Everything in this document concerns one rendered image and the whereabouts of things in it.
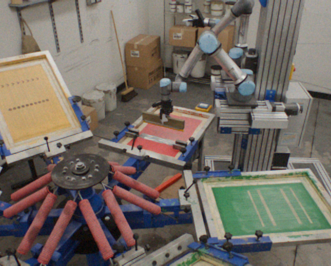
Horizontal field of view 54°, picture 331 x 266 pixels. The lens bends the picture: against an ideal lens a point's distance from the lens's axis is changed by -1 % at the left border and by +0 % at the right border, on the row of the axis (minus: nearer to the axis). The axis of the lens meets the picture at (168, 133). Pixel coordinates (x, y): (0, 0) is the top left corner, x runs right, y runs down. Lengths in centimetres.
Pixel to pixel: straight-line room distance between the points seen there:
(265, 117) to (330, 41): 333
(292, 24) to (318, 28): 306
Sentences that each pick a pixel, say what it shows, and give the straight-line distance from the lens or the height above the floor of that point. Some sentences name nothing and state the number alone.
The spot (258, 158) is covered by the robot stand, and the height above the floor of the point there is 59.
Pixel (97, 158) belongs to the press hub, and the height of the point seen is 131.
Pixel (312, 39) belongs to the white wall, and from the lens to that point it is 571.
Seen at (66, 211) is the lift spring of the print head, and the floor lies 123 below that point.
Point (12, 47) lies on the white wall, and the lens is 397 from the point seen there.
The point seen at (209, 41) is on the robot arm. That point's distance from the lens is 222.
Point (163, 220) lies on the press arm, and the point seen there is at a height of 93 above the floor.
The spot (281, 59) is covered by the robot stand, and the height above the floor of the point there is 153.
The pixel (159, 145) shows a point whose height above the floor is 95.
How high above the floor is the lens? 235
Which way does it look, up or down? 32 degrees down
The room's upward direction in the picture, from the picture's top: straight up
